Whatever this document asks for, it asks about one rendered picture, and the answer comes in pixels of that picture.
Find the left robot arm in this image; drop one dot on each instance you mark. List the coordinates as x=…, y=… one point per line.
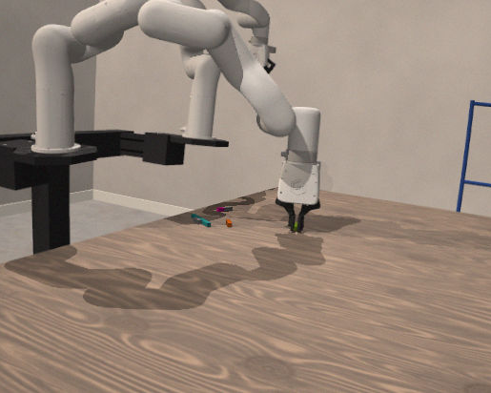
x=204, y=71

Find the turquoise rod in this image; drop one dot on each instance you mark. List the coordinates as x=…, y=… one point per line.
x=203, y=221

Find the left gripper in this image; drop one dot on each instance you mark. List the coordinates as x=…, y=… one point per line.
x=262, y=55

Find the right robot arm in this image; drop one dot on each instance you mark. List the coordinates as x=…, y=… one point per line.
x=103, y=26

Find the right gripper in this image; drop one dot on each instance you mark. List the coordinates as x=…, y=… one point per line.
x=298, y=184

